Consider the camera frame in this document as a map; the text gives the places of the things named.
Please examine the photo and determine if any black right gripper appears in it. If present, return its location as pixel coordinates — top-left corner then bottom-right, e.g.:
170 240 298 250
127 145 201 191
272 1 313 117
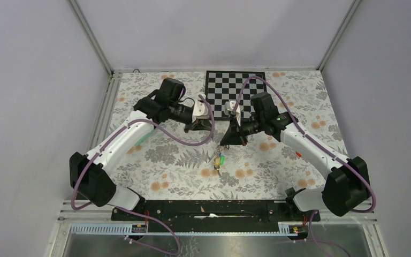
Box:
220 114 265 146

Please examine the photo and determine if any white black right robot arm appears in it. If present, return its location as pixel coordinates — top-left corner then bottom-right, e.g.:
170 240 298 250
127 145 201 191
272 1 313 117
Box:
220 92 371 221

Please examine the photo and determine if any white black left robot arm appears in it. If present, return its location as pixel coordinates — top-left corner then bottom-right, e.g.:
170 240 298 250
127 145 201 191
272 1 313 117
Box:
69 78 215 220

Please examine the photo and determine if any green tag key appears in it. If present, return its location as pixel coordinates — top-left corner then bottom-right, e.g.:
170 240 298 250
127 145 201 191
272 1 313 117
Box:
214 158 225 176

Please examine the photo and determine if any mint green cylinder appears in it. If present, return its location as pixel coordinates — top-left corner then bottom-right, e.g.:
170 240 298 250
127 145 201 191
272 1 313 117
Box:
135 130 155 146

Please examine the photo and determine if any floral table mat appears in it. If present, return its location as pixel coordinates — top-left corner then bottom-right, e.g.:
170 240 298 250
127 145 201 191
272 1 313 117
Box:
111 71 347 200

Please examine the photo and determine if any black white chessboard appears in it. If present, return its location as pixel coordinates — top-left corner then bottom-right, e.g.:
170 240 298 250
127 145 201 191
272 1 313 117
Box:
205 71 267 120

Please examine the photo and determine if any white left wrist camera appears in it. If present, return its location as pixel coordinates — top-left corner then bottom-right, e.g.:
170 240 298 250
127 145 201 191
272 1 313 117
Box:
192 101 210 121

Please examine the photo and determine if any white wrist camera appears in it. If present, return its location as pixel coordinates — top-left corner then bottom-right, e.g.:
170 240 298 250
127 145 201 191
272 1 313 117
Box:
192 101 210 121
224 100 241 126

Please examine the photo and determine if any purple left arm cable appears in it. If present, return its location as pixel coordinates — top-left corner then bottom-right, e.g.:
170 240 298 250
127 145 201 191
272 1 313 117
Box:
71 85 216 257

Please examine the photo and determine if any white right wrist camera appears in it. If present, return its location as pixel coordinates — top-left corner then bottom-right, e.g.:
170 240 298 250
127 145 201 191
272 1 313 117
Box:
224 100 241 126

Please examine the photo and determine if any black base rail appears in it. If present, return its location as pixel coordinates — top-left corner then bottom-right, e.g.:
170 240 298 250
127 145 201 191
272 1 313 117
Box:
111 200 321 233

